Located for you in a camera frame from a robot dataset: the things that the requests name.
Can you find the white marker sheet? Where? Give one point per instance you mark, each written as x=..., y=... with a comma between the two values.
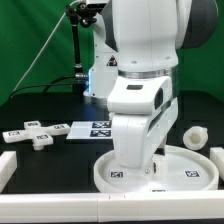
x=90, y=130

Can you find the black camera stand pole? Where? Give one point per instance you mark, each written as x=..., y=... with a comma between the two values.
x=84, y=17

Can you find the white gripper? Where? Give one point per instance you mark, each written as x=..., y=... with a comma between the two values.
x=137, y=137

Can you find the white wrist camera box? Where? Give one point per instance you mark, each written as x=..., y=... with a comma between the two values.
x=139, y=96

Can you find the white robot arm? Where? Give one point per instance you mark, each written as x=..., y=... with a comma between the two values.
x=134, y=72

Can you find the white round table top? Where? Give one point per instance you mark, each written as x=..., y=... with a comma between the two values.
x=178, y=170

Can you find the white front fence bar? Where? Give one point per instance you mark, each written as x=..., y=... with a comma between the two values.
x=98, y=207

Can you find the white cross-shaped table base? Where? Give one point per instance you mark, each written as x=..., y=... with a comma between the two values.
x=39, y=135

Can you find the white fence block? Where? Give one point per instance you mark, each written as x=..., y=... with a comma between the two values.
x=8, y=165
x=217, y=157

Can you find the white left fence block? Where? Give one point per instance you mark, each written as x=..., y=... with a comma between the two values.
x=8, y=165

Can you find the white right fence block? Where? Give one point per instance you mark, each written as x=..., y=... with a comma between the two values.
x=217, y=157

